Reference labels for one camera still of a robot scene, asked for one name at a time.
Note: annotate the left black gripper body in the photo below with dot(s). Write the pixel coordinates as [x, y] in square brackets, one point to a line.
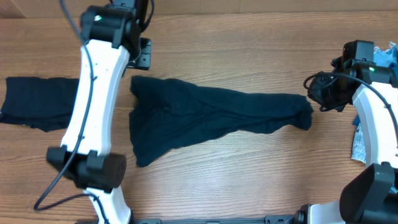
[143, 60]

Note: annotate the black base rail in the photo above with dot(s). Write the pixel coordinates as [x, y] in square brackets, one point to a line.
[268, 219]

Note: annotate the folded black cloth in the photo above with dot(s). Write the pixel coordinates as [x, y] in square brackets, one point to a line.
[41, 103]

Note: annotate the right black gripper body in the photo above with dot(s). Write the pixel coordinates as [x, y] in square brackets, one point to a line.
[319, 93]

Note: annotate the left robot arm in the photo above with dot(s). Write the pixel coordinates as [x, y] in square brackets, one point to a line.
[111, 42]

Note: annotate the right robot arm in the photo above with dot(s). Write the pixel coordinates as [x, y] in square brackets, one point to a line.
[357, 80]

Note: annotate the blue garment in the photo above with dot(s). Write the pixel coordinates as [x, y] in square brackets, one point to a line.
[357, 119]

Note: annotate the light blue denim jeans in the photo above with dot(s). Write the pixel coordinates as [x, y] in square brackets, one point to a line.
[382, 58]

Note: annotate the dark navy t-shirt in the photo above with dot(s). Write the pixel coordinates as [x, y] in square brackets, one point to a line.
[171, 114]

